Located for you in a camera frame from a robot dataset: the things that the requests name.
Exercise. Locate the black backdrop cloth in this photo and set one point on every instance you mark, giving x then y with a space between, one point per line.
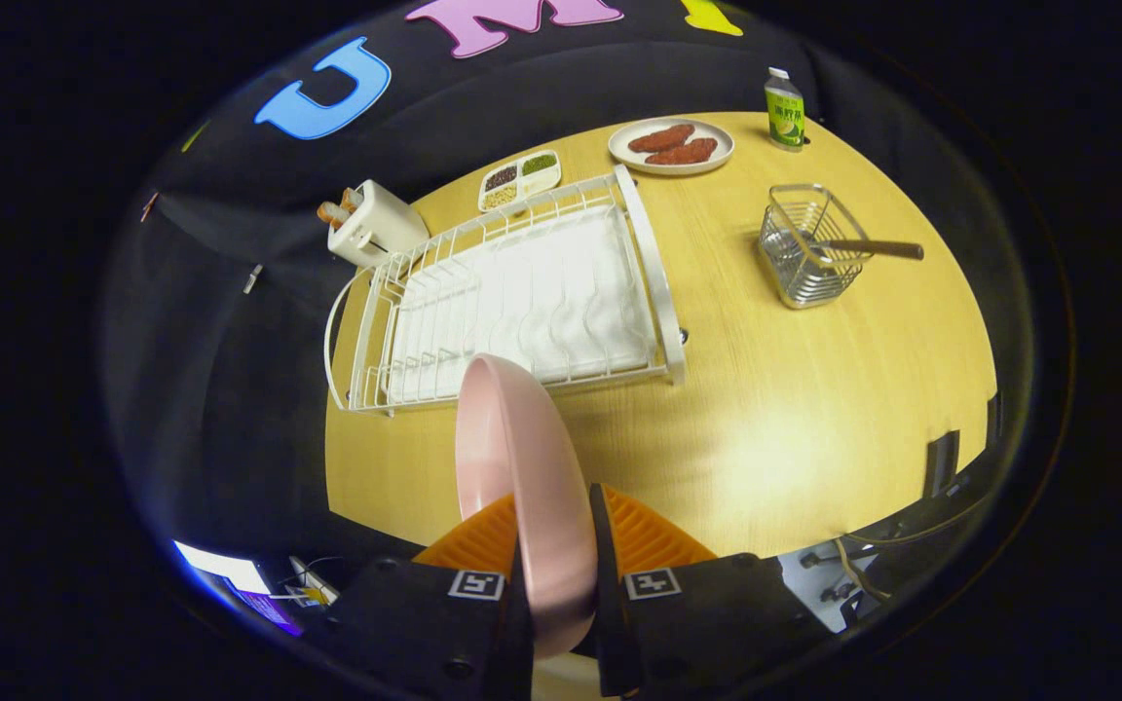
230 389

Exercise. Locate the brown meat piece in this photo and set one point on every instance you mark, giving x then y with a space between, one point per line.
661 138
683 152

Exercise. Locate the computer monitor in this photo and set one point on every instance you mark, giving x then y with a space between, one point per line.
230 574

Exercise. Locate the white toaster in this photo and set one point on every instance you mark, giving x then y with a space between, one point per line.
386 226

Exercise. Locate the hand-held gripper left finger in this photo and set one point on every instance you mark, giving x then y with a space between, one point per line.
405 618

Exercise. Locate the toasted bread slice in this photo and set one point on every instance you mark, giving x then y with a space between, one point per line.
353 199
332 212

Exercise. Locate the green label drink bottle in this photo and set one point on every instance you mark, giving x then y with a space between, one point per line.
785 112

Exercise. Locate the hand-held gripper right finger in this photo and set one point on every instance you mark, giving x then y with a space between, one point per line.
610 633

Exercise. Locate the white divided dish with beans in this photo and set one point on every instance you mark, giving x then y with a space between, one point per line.
520 179

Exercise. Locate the small pink clip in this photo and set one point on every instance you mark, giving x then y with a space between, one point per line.
149 204

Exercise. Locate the small white clip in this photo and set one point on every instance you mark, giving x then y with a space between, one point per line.
251 277

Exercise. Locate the white electronic device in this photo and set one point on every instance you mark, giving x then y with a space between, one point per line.
313 584

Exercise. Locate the pink plate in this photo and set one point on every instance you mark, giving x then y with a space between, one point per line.
542 506

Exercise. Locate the white round plate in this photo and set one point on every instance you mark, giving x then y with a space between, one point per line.
722 146

